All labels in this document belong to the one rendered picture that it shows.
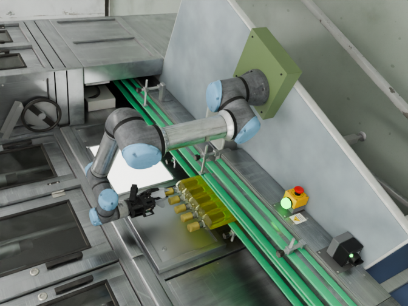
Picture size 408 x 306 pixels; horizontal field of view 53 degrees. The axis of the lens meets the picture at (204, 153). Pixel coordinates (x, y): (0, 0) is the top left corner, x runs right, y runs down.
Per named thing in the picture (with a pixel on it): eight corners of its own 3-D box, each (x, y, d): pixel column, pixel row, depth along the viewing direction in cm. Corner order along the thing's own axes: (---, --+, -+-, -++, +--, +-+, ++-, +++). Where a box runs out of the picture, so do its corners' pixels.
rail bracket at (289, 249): (300, 241, 158) (273, 252, 152) (305, 228, 154) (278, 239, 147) (306, 249, 156) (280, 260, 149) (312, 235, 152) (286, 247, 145)
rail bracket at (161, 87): (169, 99, 248) (134, 105, 236) (172, 74, 238) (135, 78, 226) (172, 103, 245) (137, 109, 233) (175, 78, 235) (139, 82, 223)
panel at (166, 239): (142, 138, 245) (85, 150, 228) (142, 134, 243) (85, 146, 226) (225, 248, 187) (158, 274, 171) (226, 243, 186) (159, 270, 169)
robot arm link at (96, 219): (95, 221, 165) (93, 230, 171) (121, 214, 170) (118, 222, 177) (88, 204, 168) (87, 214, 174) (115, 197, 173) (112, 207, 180)
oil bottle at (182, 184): (210, 179, 206) (173, 190, 195) (212, 170, 202) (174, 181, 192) (217, 186, 202) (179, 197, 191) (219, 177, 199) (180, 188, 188)
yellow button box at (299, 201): (294, 198, 175) (280, 203, 172) (299, 184, 171) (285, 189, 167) (305, 209, 171) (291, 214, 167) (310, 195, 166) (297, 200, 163)
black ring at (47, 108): (60, 124, 239) (21, 131, 229) (58, 92, 227) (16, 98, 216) (62, 129, 236) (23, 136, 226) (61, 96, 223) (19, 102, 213)
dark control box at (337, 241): (340, 244, 158) (325, 251, 154) (348, 230, 153) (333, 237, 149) (357, 260, 153) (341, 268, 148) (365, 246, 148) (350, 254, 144)
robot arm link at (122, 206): (113, 210, 180) (113, 197, 175) (122, 208, 182) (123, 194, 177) (119, 223, 175) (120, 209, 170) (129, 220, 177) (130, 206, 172)
